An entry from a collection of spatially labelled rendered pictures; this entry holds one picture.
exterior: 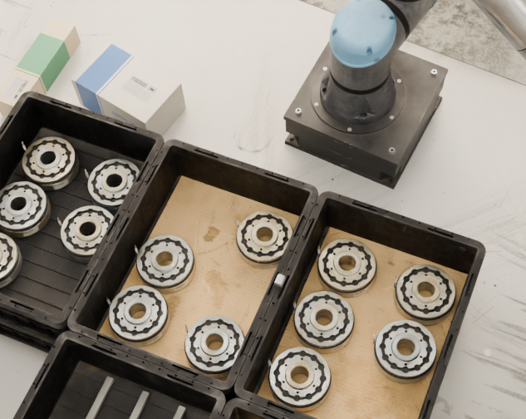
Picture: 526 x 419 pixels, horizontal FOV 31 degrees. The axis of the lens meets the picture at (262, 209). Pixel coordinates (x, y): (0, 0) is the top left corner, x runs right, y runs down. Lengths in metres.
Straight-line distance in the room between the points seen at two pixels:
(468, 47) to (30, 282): 1.75
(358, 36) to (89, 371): 0.75
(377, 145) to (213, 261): 0.41
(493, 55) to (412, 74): 1.11
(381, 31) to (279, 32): 0.47
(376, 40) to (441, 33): 1.37
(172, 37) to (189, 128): 0.25
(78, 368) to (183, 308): 0.21
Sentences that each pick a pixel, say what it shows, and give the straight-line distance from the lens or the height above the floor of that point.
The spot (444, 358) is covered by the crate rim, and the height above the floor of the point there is 0.92.
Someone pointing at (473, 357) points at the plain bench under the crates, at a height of 0.70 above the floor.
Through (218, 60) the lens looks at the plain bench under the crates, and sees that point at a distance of 2.10.
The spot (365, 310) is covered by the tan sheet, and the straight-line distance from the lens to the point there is 1.65.
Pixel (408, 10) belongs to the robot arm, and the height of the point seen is 1.01.
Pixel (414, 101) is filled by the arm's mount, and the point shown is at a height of 0.80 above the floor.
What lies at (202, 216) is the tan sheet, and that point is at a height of 0.83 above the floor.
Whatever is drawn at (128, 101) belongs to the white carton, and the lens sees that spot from 1.95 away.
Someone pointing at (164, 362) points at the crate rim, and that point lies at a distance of 1.52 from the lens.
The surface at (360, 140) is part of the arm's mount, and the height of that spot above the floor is 0.80.
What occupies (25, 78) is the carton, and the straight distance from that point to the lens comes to 2.08.
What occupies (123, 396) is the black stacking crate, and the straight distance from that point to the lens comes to 1.63.
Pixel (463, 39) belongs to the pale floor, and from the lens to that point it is 3.06.
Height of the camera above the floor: 2.35
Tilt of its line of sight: 61 degrees down
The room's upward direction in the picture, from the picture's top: 5 degrees counter-clockwise
